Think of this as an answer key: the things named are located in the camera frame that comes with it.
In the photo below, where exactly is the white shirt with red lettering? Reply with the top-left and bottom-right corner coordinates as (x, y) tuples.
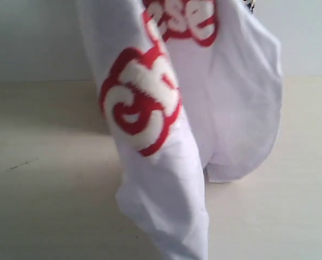
(76, 1), (283, 259)

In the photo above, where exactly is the dark brown wicker basket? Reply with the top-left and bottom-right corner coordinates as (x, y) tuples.
(243, 0), (255, 14)

